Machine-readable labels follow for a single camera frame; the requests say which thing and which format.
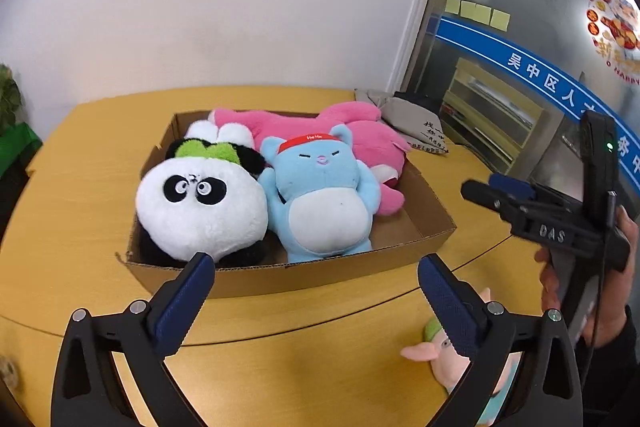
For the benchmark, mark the red festive window decal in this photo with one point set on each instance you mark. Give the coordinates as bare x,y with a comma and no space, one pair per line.
615,32

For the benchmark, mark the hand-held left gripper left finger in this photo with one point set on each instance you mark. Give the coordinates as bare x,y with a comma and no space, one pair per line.
182,302

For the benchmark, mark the yellow sticky note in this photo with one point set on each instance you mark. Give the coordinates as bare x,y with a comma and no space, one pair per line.
500,19
453,6
483,13
468,9

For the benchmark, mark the teal and pink plush doll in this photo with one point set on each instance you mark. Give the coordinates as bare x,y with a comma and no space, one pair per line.
450,367

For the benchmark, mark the green table cloth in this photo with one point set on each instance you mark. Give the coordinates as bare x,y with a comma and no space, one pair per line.
17,144

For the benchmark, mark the brown cardboard box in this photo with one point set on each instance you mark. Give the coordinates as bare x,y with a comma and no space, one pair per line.
300,279

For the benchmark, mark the wooden desktop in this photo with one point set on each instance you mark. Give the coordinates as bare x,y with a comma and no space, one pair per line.
310,357

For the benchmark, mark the person's right hand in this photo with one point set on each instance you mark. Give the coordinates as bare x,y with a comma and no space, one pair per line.
550,277

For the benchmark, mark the yellow shelf behind glass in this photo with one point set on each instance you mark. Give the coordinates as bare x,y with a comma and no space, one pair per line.
490,107

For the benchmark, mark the grey cloth bag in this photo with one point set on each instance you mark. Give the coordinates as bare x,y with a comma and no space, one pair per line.
400,117

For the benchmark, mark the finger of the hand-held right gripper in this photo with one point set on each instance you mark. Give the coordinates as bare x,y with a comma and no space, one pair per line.
510,184
487,196

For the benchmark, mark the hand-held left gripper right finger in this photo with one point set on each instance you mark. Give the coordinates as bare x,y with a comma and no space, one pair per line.
450,307

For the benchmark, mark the blue plush toy red headband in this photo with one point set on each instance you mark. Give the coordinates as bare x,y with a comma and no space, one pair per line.
320,217

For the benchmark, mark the pink plush toy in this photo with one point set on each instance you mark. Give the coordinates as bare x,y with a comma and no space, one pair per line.
300,124

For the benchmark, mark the person's right forearm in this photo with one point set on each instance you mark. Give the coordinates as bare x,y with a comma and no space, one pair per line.
615,357

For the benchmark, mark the panda plush toy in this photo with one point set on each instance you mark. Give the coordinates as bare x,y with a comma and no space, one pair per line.
200,217

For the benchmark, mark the blue glass banner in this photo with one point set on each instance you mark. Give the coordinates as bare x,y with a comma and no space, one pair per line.
500,47

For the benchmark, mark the large potted green plant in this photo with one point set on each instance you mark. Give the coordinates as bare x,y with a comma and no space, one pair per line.
9,97

